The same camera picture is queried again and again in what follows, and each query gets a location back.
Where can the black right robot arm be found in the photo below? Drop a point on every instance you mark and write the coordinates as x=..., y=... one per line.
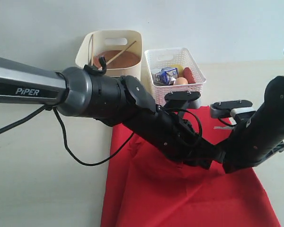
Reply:
x=269, y=117

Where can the red scalloped cloth mat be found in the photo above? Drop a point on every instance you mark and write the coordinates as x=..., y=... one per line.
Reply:
x=144, y=189

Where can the white perforated plastic basket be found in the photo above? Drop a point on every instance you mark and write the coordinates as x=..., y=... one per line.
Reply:
x=167, y=57

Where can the cream plastic storage bin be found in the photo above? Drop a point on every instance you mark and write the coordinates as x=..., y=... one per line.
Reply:
x=107, y=40

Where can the wooden chopstick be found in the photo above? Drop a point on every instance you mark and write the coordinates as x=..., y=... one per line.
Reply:
x=120, y=53
x=92, y=50

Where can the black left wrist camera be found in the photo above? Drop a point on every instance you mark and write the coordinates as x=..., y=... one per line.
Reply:
x=183, y=100

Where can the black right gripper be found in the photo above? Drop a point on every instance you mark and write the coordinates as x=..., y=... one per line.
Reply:
x=250, y=151

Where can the yellow lemon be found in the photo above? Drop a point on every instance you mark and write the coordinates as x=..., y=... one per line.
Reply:
x=179, y=68

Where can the red sausage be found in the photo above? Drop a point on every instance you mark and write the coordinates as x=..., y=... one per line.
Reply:
x=188, y=75

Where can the blue white milk carton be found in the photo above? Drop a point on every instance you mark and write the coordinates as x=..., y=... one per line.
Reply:
x=165, y=76

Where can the brown clay plate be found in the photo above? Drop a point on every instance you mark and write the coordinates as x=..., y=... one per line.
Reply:
x=126, y=60

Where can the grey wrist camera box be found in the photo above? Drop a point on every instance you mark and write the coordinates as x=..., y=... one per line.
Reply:
x=229, y=109

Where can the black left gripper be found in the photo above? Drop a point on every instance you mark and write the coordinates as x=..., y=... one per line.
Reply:
x=187, y=145

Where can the brown egg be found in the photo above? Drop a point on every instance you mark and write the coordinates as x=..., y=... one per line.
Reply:
x=180, y=81

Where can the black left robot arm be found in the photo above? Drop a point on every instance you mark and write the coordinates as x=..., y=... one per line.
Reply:
x=88, y=93

